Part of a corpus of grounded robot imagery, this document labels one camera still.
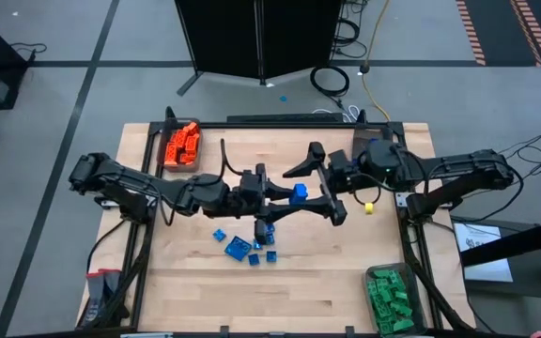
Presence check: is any coiled black cable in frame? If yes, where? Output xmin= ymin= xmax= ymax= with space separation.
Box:
xmin=309 ymin=64 xmax=350 ymax=98

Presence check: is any black folding screen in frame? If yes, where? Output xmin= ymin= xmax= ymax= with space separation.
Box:
xmin=175 ymin=0 xmax=343 ymax=98

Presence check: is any clear grey plastic bin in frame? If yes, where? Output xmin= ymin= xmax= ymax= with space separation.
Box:
xmin=157 ymin=117 xmax=204 ymax=173
xmin=350 ymin=126 xmax=396 ymax=159
xmin=362 ymin=262 xmax=429 ymax=337

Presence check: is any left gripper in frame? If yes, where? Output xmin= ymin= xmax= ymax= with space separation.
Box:
xmin=236 ymin=161 xmax=307 ymax=224

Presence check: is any red-capped grey clamp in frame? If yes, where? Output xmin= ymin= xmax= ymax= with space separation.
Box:
xmin=102 ymin=268 xmax=122 ymax=311
xmin=85 ymin=270 xmax=106 ymax=325

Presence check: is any black cable bundle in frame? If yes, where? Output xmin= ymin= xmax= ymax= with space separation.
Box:
xmin=331 ymin=0 xmax=370 ymax=60

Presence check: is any white cable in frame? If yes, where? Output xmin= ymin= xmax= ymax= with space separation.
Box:
xmin=311 ymin=103 xmax=362 ymax=124

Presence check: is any yellow cable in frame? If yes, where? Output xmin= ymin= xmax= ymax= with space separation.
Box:
xmin=360 ymin=0 xmax=393 ymax=123

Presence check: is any black power strip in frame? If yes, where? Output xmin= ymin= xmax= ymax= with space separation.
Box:
xmin=226 ymin=112 xmax=345 ymax=125

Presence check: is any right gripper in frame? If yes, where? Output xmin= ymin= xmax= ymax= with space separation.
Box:
xmin=283 ymin=138 xmax=410 ymax=227

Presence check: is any black metal stand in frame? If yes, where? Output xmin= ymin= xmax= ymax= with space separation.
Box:
xmin=459 ymin=213 xmax=541 ymax=338

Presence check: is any smooth black cable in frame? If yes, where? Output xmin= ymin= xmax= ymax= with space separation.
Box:
xmin=218 ymin=137 xmax=246 ymax=178

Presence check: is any white paper sheet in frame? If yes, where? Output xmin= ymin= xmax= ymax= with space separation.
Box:
xmin=453 ymin=222 xmax=515 ymax=284

